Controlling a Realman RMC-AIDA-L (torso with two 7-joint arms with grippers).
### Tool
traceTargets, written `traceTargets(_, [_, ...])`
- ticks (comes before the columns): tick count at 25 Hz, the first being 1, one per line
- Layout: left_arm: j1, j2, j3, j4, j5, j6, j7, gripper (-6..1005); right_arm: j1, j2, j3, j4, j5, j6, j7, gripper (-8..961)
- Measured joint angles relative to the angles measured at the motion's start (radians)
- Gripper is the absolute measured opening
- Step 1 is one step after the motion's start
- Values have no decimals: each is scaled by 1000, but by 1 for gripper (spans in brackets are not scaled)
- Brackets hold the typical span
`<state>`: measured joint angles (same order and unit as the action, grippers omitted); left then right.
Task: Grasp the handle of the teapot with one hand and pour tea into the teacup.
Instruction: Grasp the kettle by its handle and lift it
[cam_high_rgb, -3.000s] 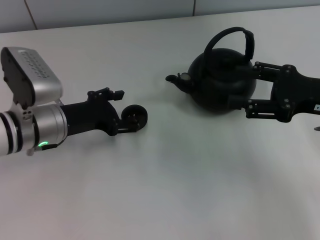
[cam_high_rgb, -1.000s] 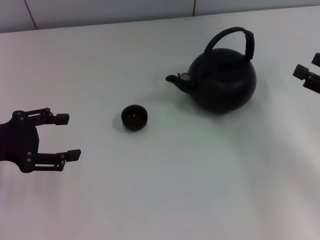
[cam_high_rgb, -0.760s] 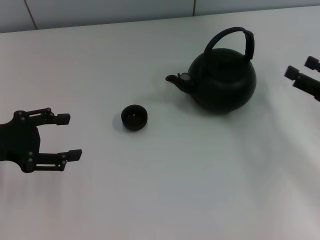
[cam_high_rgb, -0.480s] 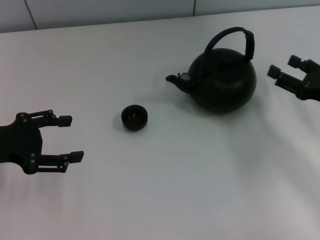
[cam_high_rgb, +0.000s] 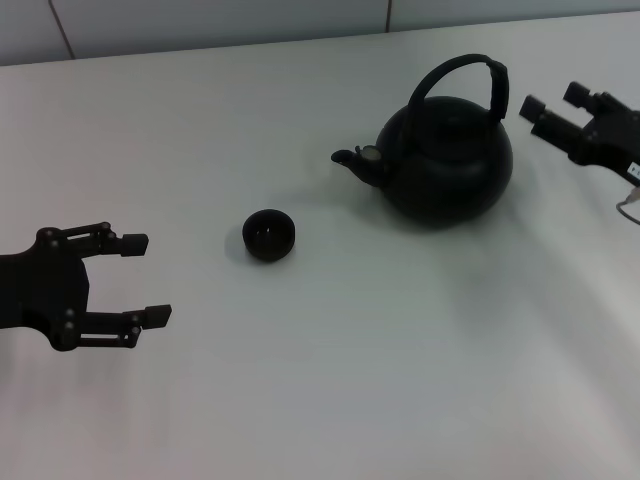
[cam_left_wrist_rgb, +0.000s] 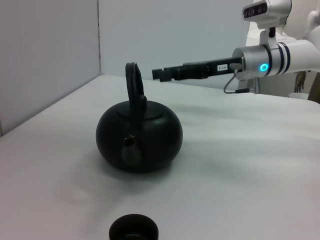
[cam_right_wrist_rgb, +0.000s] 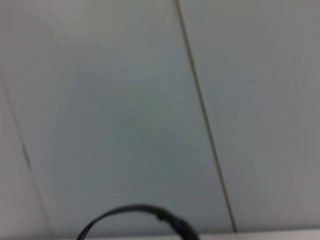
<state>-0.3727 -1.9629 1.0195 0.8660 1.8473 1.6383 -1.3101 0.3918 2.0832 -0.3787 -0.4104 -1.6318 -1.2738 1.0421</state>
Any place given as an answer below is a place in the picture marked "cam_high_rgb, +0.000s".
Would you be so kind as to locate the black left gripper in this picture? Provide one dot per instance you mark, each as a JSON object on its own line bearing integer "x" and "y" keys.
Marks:
{"x": 40, "y": 290}

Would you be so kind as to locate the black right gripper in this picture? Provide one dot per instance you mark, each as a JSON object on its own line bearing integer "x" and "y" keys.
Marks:
{"x": 610, "y": 137}

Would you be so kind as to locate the small black teacup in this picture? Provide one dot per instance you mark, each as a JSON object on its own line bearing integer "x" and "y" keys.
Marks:
{"x": 269, "y": 237}

